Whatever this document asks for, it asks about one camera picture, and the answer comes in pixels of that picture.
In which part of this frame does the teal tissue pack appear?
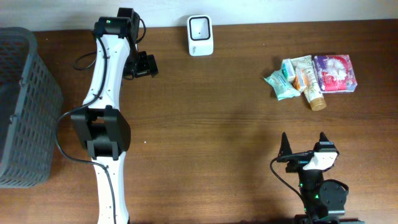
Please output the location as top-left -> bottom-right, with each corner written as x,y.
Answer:
281,58 -> 296,83

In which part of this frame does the teal wipes packet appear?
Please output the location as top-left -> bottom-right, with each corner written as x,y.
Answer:
264,70 -> 301,101

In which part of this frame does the white barcode scanner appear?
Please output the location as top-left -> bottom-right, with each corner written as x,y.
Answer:
187,15 -> 214,57

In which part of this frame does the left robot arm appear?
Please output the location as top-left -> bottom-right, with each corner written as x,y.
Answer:
71,7 -> 159,223

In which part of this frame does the red purple tissue pack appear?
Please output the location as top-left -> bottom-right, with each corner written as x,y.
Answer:
313,55 -> 358,94

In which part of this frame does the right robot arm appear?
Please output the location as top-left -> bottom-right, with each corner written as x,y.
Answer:
270,132 -> 363,224

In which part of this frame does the white tube gold cap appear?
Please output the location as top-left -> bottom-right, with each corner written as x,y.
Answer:
290,55 -> 326,111

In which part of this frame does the grey plastic basket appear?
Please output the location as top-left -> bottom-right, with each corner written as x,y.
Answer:
1,27 -> 63,189

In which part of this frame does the orange tissue pack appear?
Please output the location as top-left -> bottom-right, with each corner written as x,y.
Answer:
293,67 -> 307,93

